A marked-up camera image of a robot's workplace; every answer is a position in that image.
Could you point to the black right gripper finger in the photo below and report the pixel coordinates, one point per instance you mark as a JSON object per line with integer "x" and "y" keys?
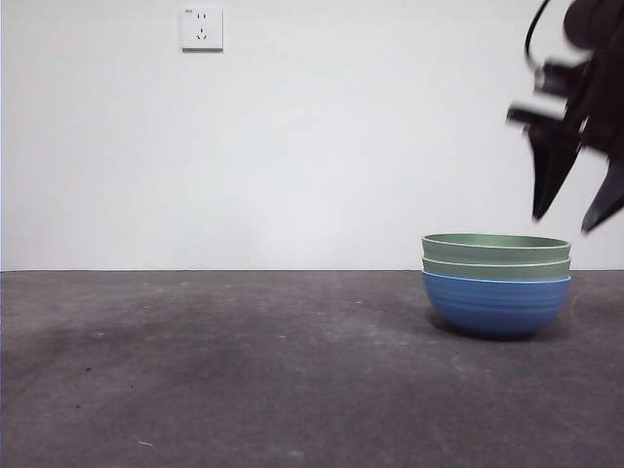
{"x": 551, "y": 166}
{"x": 612, "y": 195}

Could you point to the pale green ribbed bowl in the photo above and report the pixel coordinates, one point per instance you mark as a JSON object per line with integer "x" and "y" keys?
{"x": 492, "y": 273}
{"x": 492, "y": 251}

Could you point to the blue ribbed bowl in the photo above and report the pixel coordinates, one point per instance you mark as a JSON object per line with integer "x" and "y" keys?
{"x": 495, "y": 307}

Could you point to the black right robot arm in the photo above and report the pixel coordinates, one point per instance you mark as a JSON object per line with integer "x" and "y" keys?
{"x": 595, "y": 22}

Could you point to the pale grey camera box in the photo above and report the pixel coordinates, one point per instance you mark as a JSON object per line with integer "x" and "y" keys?
{"x": 539, "y": 78}

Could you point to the white wall socket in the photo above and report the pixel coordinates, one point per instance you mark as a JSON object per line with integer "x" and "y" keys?
{"x": 202, "y": 29}

